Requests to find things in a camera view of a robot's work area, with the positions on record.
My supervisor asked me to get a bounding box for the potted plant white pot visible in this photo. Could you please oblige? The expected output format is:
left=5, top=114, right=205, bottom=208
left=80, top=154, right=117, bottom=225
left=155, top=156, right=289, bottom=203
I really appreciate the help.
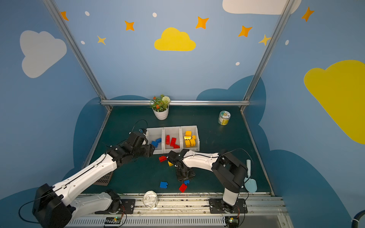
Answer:
left=150, top=94, right=171, bottom=121

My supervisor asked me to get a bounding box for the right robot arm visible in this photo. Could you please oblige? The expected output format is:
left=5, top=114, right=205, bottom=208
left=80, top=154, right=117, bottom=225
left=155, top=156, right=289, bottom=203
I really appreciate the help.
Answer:
left=167, top=149, right=249, bottom=207

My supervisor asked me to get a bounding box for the green yellow tin can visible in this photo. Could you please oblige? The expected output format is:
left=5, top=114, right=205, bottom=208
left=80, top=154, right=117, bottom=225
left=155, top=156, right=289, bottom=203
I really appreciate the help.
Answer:
left=218, top=111, right=231, bottom=126

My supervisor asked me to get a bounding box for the light blue spatula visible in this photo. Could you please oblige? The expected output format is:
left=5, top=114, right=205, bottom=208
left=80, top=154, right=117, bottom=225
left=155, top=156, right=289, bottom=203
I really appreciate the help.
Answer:
left=244, top=160, right=258, bottom=193

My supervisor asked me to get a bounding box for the blue lego brick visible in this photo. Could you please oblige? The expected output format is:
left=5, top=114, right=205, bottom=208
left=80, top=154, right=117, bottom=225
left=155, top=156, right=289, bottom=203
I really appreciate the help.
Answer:
left=151, top=141, right=158, bottom=148

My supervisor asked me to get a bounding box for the brown litter scoop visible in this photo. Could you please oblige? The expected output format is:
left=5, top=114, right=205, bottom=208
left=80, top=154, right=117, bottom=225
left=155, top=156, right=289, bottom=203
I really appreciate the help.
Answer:
left=94, top=172, right=113, bottom=186

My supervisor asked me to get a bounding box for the white left bin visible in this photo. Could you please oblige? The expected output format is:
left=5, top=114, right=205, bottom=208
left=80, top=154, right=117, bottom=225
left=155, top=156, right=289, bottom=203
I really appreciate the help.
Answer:
left=146, top=127, right=166, bottom=155

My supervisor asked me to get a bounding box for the left circuit board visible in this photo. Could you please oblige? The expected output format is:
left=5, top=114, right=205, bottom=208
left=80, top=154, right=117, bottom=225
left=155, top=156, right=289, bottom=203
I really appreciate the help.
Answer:
left=103, top=217, right=122, bottom=228

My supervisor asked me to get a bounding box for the red lego bottom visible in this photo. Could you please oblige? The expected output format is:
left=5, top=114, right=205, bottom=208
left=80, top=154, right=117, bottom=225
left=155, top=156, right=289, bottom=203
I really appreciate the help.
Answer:
left=179, top=183, right=187, bottom=193

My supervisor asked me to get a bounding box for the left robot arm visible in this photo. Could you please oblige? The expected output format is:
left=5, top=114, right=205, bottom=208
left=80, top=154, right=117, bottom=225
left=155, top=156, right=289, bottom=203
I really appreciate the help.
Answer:
left=32, top=129, right=155, bottom=228

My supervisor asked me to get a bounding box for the long red lego brick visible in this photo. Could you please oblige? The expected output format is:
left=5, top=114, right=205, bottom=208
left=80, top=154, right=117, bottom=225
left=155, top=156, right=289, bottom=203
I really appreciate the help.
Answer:
left=170, top=137, right=176, bottom=147

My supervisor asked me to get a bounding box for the white right bin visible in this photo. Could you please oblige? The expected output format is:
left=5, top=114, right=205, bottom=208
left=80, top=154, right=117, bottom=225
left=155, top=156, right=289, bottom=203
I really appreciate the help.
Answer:
left=179, top=125, right=200, bottom=152

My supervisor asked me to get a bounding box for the aluminium rail frame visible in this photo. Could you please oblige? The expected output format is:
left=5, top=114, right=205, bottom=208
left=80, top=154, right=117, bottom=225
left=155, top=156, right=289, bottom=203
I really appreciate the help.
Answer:
left=65, top=192, right=294, bottom=228

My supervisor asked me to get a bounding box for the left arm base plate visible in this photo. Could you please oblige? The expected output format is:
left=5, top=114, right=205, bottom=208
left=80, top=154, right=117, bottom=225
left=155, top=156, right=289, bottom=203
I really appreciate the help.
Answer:
left=95, top=199, right=136, bottom=215

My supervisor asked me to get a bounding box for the yellow lego brick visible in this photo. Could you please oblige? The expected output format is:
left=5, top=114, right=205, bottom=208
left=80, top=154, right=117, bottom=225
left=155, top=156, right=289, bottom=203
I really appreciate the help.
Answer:
left=185, top=140, right=191, bottom=147

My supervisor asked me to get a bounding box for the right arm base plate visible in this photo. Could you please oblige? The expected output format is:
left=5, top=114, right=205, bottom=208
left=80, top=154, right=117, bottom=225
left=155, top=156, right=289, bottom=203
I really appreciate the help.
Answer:
left=208, top=198, right=248, bottom=214

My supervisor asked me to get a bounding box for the right circuit board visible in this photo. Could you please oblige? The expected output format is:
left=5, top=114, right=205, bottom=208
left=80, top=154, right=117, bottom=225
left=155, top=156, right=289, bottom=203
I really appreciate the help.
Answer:
left=224, top=217, right=240, bottom=228

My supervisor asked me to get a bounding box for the circuit board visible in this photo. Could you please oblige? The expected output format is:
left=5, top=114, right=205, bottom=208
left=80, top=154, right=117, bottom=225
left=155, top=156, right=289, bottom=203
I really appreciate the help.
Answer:
left=103, top=217, right=122, bottom=228
left=224, top=217, right=240, bottom=228

